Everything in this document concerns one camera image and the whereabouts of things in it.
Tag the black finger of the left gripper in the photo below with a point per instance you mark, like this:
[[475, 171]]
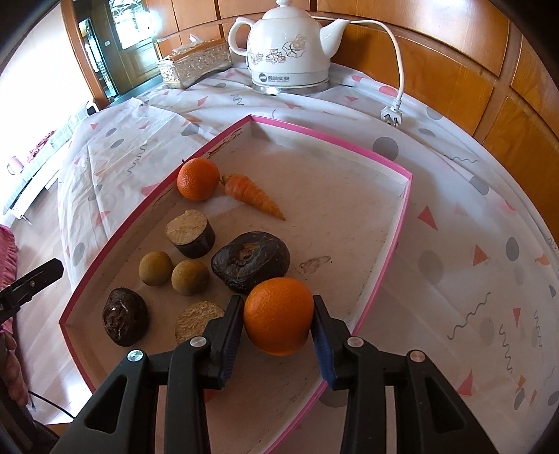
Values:
[[21, 291]]

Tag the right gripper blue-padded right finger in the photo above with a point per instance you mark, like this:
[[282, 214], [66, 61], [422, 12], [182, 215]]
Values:
[[430, 415]]

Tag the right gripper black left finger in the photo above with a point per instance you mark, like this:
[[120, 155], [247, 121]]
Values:
[[120, 417]]

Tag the large orange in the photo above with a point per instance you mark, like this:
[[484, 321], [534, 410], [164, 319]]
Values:
[[278, 316]]

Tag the small red-orange fruit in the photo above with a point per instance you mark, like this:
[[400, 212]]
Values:
[[209, 394]]

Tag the dark brown chestnut fruit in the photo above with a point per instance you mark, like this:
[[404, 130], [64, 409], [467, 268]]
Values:
[[125, 317]]

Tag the white patterned tablecloth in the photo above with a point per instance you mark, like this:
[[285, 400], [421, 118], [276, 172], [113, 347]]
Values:
[[474, 279]]

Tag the small yellow-green round fruit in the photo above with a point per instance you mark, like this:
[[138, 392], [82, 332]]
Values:
[[155, 268]]

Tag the cut brown fruit half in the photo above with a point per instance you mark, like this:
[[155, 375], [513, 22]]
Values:
[[191, 234]]

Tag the dark brown round fruit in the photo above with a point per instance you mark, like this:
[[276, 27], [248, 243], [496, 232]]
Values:
[[250, 259]]

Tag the orange tangerine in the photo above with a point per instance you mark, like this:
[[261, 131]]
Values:
[[197, 179]]

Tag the pink-edged cardboard tray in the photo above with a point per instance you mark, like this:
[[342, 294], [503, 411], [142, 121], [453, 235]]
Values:
[[342, 211]]

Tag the toy carrot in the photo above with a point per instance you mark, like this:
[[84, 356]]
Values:
[[243, 189]]

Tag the wooden glass door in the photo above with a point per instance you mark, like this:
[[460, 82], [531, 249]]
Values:
[[118, 43]]

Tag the ornate silver tissue box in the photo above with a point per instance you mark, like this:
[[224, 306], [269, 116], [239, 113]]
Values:
[[194, 60]]

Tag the white ceramic electric kettle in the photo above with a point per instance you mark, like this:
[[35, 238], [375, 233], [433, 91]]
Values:
[[287, 49]]

